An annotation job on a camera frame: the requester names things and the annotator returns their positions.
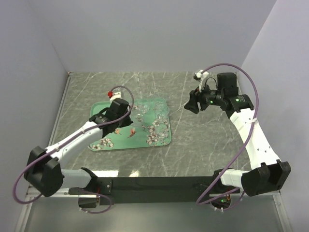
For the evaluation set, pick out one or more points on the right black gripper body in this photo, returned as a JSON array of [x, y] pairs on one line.
[[208, 97]]

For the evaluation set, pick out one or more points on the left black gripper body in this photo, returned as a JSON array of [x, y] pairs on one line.
[[124, 122]]

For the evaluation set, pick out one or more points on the clear glass wide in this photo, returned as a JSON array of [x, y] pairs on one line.
[[145, 105]]

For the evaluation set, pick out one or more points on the small clear glass mid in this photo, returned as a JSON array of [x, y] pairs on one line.
[[161, 112]]

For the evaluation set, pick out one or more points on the clear stemmed glass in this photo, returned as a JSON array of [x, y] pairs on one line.
[[162, 132]]

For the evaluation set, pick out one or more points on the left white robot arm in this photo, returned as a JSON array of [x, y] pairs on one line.
[[45, 167]]

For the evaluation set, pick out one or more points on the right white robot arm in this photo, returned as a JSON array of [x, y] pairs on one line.
[[268, 173]]

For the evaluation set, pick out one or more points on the green floral bird tray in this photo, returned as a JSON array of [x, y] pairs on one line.
[[131, 137]]

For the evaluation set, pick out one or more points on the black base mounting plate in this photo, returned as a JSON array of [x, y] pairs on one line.
[[152, 189]]

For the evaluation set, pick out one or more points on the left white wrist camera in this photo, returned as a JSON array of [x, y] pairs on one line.
[[114, 95]]

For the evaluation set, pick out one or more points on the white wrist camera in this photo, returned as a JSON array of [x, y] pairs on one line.
[[114, 95], [202, 77]]

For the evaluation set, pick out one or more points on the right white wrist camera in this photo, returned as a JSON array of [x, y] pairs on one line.
[[202, 77]]

